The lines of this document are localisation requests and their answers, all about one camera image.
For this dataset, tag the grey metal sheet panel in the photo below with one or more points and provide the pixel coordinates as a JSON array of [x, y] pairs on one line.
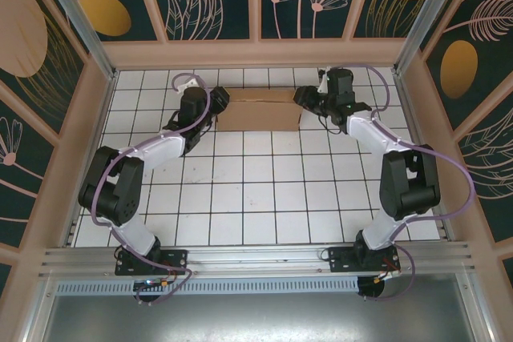
[[256, 318]]

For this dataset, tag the aluminium side rail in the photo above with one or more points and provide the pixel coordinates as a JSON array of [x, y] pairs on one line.
[[413, 117], [92, 158]]

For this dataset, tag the small circuit board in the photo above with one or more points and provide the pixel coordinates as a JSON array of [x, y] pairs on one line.
[[150, 284]]

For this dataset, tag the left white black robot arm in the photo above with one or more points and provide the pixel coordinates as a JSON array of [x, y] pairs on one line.
[[116, 186]]

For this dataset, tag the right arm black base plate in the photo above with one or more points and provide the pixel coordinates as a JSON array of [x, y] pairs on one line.
[[340, 262]]

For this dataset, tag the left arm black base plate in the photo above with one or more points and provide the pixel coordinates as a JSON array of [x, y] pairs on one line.
[[176, 262]]

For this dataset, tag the aluminium corner post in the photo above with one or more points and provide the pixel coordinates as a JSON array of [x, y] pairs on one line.
[[80, 21], [425, 13]]

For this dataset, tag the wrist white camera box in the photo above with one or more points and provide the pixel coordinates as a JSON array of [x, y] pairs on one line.
[[324, 81], [188, 85]]

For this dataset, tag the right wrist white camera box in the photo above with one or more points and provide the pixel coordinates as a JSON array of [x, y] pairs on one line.
[[324, 81]]

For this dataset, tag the long aluminium mounting rail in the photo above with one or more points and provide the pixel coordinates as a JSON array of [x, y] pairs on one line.
[[256, 258]]

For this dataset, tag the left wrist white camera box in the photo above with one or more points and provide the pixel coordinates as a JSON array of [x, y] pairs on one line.
[[188, 85]]

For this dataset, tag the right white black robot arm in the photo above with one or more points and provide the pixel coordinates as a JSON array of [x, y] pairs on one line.
[[409, 186]]

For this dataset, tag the brown cardboard box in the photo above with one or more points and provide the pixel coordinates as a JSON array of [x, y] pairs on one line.
[[260, 115]]

